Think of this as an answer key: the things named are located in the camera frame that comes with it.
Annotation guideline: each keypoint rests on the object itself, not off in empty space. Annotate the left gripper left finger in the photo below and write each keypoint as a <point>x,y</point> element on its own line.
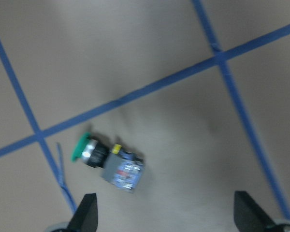
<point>85,219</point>

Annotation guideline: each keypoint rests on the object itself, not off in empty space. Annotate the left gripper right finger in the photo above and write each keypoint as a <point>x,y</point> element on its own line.
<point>248,216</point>

